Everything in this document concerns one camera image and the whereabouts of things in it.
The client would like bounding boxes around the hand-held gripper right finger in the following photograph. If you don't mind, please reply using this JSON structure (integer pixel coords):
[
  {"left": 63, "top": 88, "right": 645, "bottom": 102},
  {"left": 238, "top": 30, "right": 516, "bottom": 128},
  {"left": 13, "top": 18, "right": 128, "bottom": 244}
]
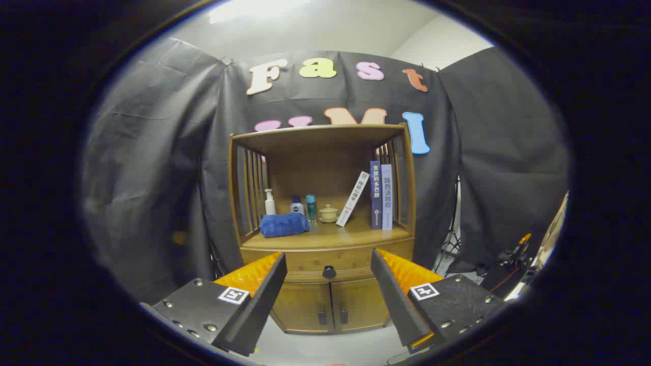
[{"left": 370, "top": 248, "right": 509, "bottom": 355}]

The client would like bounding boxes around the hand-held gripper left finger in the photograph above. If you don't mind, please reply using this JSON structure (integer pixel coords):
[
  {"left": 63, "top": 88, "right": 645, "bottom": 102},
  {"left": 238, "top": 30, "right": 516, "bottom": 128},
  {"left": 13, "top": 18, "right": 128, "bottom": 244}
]
[{"left": 140, "top": 252, "right": 288, "bottom": 357}]

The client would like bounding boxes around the wooden drawer with black knob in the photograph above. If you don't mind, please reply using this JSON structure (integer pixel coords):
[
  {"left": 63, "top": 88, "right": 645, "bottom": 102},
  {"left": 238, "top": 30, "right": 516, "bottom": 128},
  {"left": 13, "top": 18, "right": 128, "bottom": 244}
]
[{"left": 240, "top": 238, "right": 415, "bottom": 284}]

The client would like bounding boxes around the wooden cabinet door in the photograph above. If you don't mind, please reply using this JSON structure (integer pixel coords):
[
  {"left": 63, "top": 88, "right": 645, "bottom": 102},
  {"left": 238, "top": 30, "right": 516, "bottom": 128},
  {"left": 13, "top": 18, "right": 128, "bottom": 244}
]
[
  {"left": 331, "top": 279, "right": 391, "bottom": 332},
  {"left": 270, "top": 282, "right": 335, "bottom": 334}
]

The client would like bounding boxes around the wooden countertop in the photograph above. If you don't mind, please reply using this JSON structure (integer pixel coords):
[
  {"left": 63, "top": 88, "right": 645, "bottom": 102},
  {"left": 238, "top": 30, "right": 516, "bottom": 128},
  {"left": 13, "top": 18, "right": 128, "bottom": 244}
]
[{"left": 242, "top": 219, "right": 412, "bottom": 251}]

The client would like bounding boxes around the wooden cabinet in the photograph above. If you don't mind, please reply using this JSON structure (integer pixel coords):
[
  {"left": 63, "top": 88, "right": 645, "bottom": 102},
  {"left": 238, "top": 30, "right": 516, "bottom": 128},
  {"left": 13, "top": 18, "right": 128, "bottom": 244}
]
[{"left": 228, "top": 124, "right": 417, "bottom": 335}]

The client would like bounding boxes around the blue folded towel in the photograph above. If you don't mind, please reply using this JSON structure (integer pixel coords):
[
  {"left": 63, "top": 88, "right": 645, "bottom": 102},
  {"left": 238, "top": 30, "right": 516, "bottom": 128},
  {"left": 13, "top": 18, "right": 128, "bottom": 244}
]
[{"left": 260, "top": 212, "right": 310, "bottom": 238}]

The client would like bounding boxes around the black tripod stand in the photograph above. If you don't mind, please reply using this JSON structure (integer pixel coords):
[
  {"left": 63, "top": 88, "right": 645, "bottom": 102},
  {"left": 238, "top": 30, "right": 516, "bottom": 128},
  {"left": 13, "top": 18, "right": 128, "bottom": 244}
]
[{"left": 432, "top": 175, "right": 461, "bottom": 275}]

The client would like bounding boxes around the pale purple book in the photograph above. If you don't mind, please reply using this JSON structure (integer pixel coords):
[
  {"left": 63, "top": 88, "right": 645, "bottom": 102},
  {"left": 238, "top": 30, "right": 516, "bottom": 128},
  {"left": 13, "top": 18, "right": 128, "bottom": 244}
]
[{"left": 381, "top": 164, "right": 394, "bottom": 231}]

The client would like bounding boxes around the dark blue book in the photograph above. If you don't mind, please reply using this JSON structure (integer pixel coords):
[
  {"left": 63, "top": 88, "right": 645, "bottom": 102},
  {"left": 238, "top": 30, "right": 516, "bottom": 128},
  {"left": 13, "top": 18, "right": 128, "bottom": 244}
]
[{"left": 370, "top": 160, "right": 383, "bottom": 230}]

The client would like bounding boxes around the white book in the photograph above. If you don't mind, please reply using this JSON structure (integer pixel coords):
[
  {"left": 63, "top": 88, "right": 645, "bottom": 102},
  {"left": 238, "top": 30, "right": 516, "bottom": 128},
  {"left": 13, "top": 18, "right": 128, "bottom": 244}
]
[{"left": 336, "top": 171, "right": 370, "bottom": 227}]

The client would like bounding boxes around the black equipment with orange clamp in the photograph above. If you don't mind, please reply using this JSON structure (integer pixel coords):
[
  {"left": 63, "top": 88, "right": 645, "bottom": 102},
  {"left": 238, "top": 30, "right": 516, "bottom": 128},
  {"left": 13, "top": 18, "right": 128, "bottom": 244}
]
[{"left": 478, "top": 233, "right": 535, "bottom": 298}]

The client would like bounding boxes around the black backdrop cloth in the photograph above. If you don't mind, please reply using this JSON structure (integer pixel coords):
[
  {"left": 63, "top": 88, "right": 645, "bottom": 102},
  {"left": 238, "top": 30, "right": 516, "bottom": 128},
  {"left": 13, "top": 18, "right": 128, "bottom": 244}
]
[{"left": 81, "top": 38, "right": 570, "bottom": 306}]

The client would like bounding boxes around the pale slanted board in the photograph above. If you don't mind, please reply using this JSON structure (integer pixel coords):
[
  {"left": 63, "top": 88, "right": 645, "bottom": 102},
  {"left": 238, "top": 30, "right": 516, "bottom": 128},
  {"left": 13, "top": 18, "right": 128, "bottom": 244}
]
[{"left": 519, "top": 191, "right": 569, "bottom": 301}]

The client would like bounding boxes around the red cable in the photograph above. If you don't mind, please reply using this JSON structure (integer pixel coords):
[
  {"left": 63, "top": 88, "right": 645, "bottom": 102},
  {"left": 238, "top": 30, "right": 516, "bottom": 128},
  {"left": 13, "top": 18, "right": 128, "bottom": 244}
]
[{"left": 488, "top": 264, "right": 524, "bottom": 293}]

